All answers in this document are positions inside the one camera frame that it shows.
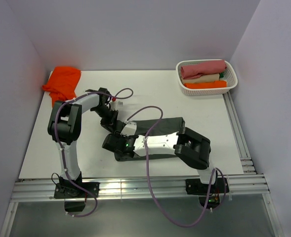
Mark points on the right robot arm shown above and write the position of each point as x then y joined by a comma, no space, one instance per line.
189,146

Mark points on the rolled orange t shirt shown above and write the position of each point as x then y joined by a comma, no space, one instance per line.
207,85

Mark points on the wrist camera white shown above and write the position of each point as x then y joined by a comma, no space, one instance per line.
129,128
115,103

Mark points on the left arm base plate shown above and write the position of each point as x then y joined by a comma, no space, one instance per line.
75,199

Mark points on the dark grey t shirt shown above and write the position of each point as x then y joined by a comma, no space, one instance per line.
165,127

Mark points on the rolled beige t shirt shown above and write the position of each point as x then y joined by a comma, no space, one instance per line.
201,79

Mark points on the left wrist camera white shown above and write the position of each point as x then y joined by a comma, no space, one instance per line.
115,103

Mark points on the orange t shirt on table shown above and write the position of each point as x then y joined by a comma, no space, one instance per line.
62,83

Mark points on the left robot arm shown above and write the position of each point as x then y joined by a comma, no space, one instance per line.
65,125

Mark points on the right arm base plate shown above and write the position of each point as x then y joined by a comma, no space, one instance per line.
196,187

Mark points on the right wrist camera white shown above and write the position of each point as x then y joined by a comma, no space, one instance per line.
129,128

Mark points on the white plastic basket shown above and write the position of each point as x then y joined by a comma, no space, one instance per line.
229,76

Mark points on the aluminium rail frame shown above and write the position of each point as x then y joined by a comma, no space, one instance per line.
250,183

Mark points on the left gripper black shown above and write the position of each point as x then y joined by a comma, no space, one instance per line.
110,124

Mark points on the rolled pink t shirt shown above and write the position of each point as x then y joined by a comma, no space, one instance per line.
204,68

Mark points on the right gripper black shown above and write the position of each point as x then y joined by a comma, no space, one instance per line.
117,135

